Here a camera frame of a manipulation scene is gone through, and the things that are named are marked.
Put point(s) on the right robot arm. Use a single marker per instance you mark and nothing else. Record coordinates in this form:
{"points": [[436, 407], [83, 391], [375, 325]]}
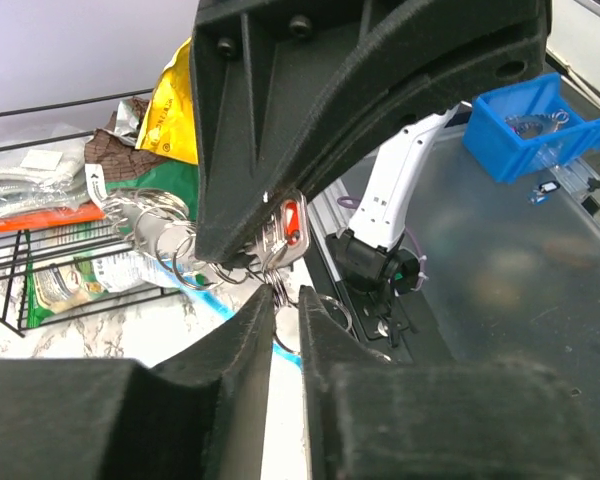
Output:
{"points": [[377, 226]]}

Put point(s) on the green snack packet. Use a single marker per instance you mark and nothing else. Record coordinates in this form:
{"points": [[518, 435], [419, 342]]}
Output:
{"points": [[71, 267]]}

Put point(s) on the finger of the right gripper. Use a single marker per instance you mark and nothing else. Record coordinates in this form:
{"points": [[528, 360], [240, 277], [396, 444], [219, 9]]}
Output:
{"points": [[476, 67], [267, 76]]}

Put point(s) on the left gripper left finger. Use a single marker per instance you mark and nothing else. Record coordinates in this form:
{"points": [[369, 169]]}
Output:
{"points": [[198, 415]]}

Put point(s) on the dark green snack bag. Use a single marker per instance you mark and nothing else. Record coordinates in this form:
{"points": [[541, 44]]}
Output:
{"points": [[112, 147]]}

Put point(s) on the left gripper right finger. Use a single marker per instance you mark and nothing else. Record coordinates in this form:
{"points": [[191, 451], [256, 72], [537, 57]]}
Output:
{"points": [[371, 419]]}

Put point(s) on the yellow chips bag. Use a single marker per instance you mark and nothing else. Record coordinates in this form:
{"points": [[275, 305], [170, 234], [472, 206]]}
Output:
{"points": [[168, 126]]}

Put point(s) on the orange snack packet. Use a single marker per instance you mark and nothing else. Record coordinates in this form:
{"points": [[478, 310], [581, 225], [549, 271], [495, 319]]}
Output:
{"points": [[51, 218]]}

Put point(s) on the blue key tag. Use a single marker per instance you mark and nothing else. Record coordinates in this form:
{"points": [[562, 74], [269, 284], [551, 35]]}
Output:
{"points": [[257, 315]]}

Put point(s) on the black wire basket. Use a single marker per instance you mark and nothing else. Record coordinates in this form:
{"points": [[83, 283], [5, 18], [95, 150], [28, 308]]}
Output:
{"points": [[38, 128]]}

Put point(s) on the clear snack packet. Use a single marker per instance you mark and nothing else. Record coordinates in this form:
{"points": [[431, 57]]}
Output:
{"points": [[43, 177]]}

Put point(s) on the small red key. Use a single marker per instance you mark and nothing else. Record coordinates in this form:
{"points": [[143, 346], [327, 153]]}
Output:
{"points": [[285, 236]]}

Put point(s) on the grey curved keyring holder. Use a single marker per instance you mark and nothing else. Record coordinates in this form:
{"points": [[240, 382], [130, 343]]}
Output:
{"points": [[157, 224]]}

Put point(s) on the blue plastic bin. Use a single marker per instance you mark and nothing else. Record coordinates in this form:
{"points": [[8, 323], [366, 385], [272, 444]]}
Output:
{"points": [[526, 128]]}

